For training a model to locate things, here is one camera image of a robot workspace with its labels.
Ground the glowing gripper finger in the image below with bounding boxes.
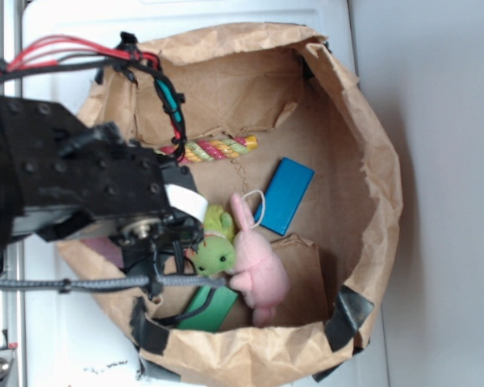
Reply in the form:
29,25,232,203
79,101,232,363
165,184,208,222

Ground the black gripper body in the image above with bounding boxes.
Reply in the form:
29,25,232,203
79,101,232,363
0,97,200,290

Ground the multicolored twisted rope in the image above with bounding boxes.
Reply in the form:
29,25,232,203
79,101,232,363
155,135,259,164

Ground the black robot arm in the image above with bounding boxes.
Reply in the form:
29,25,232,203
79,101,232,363
0,97,207,292

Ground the green plush frog toy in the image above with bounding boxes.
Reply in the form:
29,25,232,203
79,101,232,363
186,205,236,276

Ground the pink plush bunny toy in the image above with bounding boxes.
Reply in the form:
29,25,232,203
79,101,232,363
229,193,290,327

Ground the blue wooden block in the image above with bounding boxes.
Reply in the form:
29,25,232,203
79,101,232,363
254,157,315,236

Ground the brown paper bag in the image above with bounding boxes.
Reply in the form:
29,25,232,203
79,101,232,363
56,22,403,387

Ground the green wooden block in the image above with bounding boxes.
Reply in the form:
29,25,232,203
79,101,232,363
177,286,238,333

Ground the grey braided cable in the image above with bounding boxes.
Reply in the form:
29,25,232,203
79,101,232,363
0,273,227,323

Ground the red and black wire bundle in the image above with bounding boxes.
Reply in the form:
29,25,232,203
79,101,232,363
0,31,189,162

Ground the aluminium frame rail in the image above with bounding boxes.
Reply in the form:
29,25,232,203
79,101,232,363
0,1,27,386

